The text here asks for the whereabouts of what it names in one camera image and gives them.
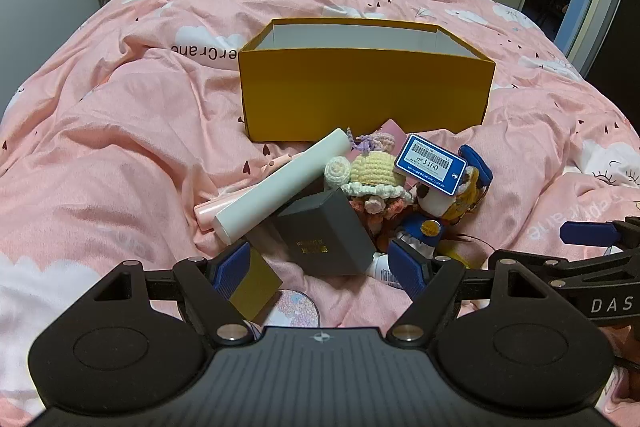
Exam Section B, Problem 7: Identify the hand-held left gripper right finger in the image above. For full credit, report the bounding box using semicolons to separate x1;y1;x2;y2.
387;239;555;347

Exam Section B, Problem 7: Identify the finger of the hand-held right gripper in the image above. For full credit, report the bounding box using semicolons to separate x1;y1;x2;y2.
560;217;640;248
489;249;601;288

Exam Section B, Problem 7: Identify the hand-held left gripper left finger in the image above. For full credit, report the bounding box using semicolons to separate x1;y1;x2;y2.
87;241;253;348

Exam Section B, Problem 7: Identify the brown plush with blue cap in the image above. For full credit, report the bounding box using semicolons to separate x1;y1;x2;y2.
380;144;493;269

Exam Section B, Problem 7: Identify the pink glossy tube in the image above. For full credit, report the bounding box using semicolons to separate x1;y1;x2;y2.
194;151;301;235

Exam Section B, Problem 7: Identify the grey square box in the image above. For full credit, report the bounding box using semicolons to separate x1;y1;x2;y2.
276;187;377;278

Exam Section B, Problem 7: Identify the white cylinder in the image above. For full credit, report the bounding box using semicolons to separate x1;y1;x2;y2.
212;128;351;245

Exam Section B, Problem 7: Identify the crochet doll with flowers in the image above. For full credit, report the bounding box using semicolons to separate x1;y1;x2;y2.
322;131;418;253

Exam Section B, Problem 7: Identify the blue price tag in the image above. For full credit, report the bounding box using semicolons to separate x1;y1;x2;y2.
395;134;468;198

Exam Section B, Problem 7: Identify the yellow cardboard box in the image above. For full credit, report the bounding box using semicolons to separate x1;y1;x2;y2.
237;18;497;142

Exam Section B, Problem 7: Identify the small white bottle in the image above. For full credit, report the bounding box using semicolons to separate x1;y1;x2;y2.
367;252;406;285

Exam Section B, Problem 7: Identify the gold card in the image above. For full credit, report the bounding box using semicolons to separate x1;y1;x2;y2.
227;248;283;322

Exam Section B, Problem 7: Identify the round pink compact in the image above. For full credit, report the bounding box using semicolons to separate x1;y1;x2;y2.
260;289;323;333

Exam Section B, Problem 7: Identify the pink card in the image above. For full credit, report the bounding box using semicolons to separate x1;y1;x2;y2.
377;119;408;152

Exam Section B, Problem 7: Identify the pink cloud print blanket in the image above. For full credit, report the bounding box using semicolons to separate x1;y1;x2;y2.
0;0;640;423

